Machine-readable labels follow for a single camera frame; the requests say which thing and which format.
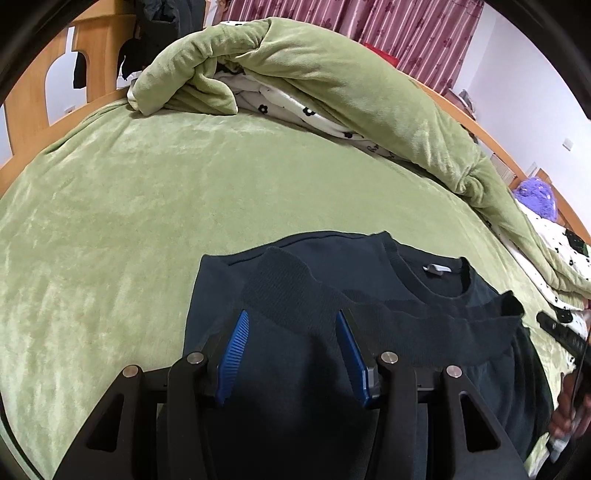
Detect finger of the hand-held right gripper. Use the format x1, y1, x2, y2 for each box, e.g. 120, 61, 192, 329
536, 311, 591, 365

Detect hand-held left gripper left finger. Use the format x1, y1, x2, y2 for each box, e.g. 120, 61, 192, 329
53, 309, 251, 480

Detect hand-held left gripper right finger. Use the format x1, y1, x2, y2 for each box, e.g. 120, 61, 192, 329
335, 308, 532, 480

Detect navy sweatshirt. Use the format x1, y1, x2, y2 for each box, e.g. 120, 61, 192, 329
182, 231, 557, 480

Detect person's right hand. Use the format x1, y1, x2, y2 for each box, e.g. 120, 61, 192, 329
551, 369, 585, 437

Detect purple fluffy toy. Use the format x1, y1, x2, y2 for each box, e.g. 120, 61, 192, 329
513, 178, 561, 229

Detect green bed sheet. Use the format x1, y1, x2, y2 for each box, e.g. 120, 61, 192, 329
0, 99, 591, 480

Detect green quilt with floral lining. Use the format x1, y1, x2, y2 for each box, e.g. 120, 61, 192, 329
127, 17, 591, 319

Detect red cloth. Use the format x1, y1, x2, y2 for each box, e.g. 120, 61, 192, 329
362, 42, 402, 70

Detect pink floral curtain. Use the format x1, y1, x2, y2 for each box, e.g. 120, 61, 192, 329
224, 0, 485, 95

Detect black jacket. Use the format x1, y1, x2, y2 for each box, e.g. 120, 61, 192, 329
71, 0, 208, 90

